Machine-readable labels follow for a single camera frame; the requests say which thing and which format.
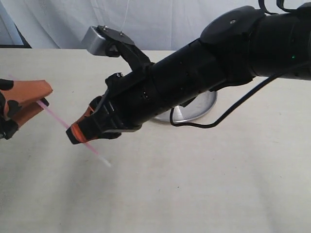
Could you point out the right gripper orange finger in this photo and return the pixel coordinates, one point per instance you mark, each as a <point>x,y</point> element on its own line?
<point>94,114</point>
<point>76,136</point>

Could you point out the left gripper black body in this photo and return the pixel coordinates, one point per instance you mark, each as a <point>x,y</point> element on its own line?
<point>8,108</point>

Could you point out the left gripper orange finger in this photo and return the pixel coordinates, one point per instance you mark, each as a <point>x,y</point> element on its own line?
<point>21,117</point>
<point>22,93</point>

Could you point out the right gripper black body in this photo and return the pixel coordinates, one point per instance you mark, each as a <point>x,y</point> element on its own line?
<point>153,89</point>

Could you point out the pink plastic straw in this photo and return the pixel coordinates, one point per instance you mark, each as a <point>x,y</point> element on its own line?
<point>66,126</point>

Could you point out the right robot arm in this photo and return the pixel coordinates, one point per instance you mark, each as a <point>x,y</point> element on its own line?
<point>232,50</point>

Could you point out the round metal plate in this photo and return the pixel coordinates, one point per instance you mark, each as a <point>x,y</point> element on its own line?
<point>199,107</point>

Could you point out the white backdrop cloth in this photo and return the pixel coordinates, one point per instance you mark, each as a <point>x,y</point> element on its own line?
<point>152,24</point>

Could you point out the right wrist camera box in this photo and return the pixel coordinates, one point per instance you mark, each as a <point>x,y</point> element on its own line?
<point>103,41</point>

